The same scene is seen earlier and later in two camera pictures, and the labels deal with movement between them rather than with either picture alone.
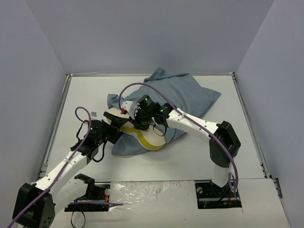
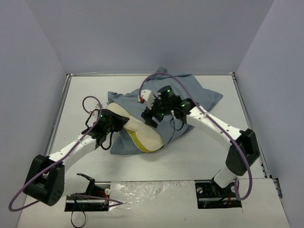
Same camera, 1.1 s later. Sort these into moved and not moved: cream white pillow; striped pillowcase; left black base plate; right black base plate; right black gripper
Moved: cream white pillow; right black gripper
Not moved: right black base plate; left black base plate; striped pillowcase
